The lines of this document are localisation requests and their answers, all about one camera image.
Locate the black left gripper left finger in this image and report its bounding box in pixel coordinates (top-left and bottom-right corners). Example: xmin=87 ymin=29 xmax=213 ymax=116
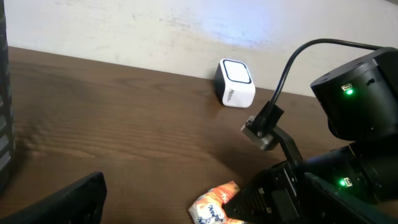
xmin=1 ymin=172 xmax=107 ymax=224

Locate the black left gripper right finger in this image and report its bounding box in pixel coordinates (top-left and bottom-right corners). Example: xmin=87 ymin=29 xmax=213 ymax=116
xmin=298 ymin=172 xmax=397 ymax=224

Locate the small orange snack packet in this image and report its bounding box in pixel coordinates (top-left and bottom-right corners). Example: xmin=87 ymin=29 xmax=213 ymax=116
xmin=188 ymin=181 xmax=246 ymax=224

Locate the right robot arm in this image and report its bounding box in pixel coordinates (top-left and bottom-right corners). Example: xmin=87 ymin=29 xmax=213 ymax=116
xmin=223 ymin=47 xmax=397 ymax=223

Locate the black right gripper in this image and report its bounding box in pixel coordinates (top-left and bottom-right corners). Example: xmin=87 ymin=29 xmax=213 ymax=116
xmin=222 ymin=161 xmax=305 ymax=224

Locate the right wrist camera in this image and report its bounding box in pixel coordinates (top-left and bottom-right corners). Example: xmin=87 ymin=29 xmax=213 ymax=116
xmin=241 ymin=101 xmax=303 ymax=167

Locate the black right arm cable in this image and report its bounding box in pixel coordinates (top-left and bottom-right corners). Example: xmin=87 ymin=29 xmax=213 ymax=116
xmin=269 ymin=38 xmax=383 ymax=110

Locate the white barcode scanner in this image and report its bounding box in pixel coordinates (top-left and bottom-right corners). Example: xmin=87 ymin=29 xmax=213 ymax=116
xmin=214 ymin=58 xmax=256 ymax=108

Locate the grey plastic shopping basket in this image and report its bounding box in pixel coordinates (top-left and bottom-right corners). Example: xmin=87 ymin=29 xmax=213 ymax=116
xmin=1 ymin=0 xmax=16 ymax=193

